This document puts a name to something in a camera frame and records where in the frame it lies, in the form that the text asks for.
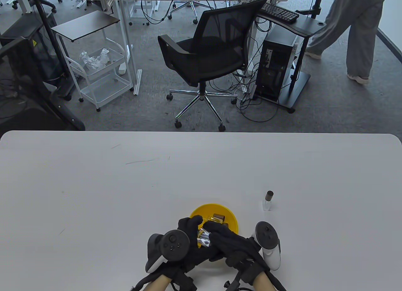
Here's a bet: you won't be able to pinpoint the person's right hand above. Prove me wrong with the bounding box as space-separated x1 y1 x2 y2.
204 222 270 283

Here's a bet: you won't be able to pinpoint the dark brown side table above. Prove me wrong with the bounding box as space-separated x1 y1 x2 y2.
51 10 121 43

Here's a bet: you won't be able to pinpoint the person's left hand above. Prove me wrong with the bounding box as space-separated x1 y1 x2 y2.
162 215 220 274

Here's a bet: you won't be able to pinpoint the person's right forearm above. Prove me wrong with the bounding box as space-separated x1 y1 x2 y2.
253 271 278 291

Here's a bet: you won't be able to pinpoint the black computer cart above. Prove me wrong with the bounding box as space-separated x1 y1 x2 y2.
251 11 327 113

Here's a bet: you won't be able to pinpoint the black keyboard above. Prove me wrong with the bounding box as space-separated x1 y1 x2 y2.
259 2 300 24

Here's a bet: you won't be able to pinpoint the black mesh office chair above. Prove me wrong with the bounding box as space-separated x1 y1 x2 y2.
158 0 270 132

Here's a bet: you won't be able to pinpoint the tangle of black cables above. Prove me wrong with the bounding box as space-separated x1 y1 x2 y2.
231 60 280 123

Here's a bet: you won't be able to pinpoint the black machine enclosure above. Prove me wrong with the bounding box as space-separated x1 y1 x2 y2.
0 19 86 132

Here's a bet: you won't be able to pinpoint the white desk leg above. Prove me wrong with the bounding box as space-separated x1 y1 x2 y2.
14 0 32 14

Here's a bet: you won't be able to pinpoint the black swivel chair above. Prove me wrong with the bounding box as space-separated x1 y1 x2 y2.
12 0 57 14

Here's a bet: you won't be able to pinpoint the person's left forearm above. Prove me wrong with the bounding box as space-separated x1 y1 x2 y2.
143 274 171 291

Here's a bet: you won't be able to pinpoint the crumpled clear plastic wrap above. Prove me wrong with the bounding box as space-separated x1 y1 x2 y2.
80 48 111 69

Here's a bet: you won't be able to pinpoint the white rolling cart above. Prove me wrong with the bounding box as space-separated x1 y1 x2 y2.
64 38 135 112

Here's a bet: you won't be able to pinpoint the black computer tower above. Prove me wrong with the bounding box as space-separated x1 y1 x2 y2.
255 25 298 103

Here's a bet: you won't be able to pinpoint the office chair with white base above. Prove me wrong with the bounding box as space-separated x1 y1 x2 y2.
167 0 199 24

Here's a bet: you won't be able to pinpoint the black stand pole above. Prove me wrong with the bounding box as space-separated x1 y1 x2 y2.
28 0 73 100

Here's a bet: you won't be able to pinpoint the black and white controller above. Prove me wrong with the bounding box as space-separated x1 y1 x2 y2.
145 230 191 273
251 221 281 271

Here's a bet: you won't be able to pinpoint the yellow bowl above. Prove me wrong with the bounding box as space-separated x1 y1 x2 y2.
189 204 239 250

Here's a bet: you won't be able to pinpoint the aluminium profile bar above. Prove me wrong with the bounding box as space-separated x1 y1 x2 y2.
133 69 143 96

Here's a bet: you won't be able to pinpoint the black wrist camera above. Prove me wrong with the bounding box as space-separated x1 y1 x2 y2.
224 280 248 291
171 269 198 291

